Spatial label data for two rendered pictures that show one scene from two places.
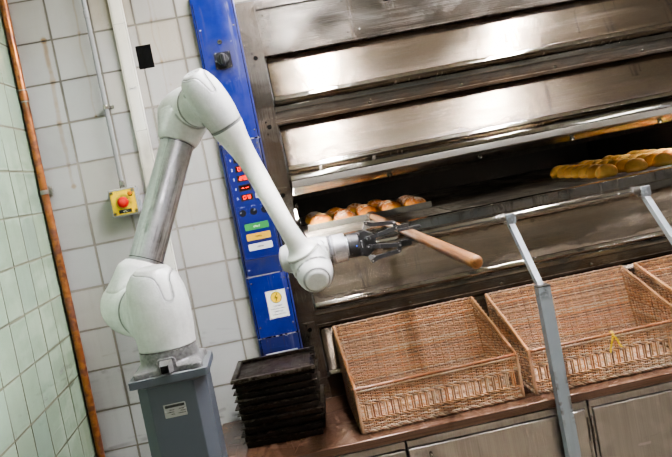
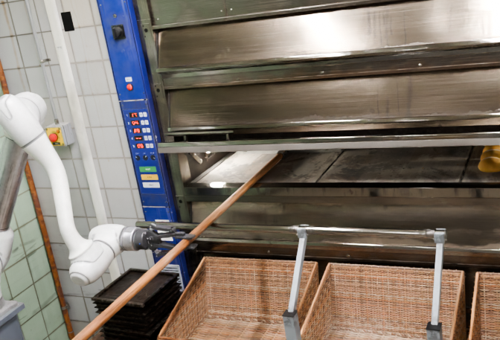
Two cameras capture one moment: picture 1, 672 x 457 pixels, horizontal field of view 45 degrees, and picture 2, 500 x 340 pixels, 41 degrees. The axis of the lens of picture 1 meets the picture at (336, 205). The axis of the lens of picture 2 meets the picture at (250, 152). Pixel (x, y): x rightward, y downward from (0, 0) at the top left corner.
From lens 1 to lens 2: 1.90 m
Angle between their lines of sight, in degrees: 33
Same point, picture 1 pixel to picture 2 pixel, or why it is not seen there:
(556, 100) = (417, 100)
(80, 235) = not seen: hidden behind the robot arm
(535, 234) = (384, 222)
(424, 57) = (286, 43)
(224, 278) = (130, 201)
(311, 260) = (76, 263)
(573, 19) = (447, 15)
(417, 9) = not seen: outside the picture
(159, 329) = not seen: outside the picture
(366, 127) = (236, 100)
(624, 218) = (478, 226)
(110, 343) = not seen: hidden behind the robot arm
